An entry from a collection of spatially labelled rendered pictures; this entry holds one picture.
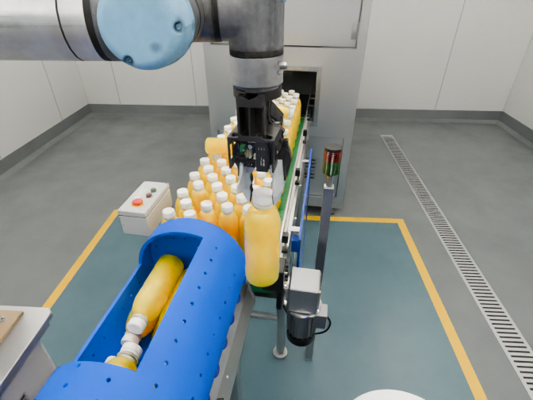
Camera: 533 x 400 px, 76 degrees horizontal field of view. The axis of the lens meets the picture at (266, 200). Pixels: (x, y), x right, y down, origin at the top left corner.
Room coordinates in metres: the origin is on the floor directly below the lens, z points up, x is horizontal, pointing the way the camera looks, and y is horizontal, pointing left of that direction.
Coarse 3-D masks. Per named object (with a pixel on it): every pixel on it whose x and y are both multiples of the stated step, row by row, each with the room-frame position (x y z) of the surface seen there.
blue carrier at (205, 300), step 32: (192, 224) 0.68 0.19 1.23; (160, 256) 0.72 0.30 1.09; (192, 256) 0.70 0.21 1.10; (224, 256) 0.62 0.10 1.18; (128, 288) 0.60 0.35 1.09; (192, 288) 0.49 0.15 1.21; (224, 288) 0.54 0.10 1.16; (192, 320) 0.42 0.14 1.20; (224, 320) 0.48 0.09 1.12; (96, 352) 0.44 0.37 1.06; (160, 352) 0.34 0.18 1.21; (192, 352) 0.37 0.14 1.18; (64, 384) 0.28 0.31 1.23; (96, 384) 0.28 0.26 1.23; (128, 384) 0.28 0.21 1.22; (160, 384) 0.30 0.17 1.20; (192, 384) 0.32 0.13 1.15
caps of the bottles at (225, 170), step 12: (288, 96) 2.19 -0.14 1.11; (288, 120) 1.76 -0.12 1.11; (228, 132) 1.59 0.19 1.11; (288, 132) 1.62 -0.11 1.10; (216, 156) 1.33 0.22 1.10; (204, 168) 1.22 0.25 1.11; (228, 168) 1.21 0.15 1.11; (216, 180) 1.15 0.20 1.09; (228, 180) 1.13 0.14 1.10; (264, 180) 1.12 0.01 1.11
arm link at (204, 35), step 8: (200, 0) 0.46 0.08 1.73; (208, 0) 0.47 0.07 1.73; (216, 0) 0.47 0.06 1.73; (200, 8) 0.44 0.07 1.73; (208, 8) 0.47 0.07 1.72; (216, 8) 0.47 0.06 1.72; (208, 16) 0.47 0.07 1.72; (216, 16) 0.47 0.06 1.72; (208, 24) 0.47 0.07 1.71; (216, 24) 0.47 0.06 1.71; (200, 32) 0.45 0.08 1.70; (208, 32) 0.47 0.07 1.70; (216, 32) 0.47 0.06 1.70; (200, 40) 0.49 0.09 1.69; (208, 40) 0.49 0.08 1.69; (216, 40) 0.49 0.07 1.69
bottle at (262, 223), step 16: (256, 208) 0.51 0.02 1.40; (272, 208) 0.52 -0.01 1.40; (256, 224) 0.49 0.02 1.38; (272, 224) 0.50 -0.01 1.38; (256, 240) 0.49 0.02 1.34; (272, 240) 0.49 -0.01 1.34; (256, 256) 0.49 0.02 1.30; (272, 256) 0.49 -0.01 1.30; (256, 272) 0.49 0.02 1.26; (272, 272) 0.49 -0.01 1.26
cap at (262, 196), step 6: (252, 192) 0.52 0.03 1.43; (258, 192) 0.52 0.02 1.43; (264, 192) 0.52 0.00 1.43; (270, 192) 0.52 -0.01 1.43; (252, 198) 0.52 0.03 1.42; (258, 198) 0.51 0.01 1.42; (264, 198) 0.51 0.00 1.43; (270, 198) 0.51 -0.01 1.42; (258, 204) 0.51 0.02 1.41; (264, 204) 0.51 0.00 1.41
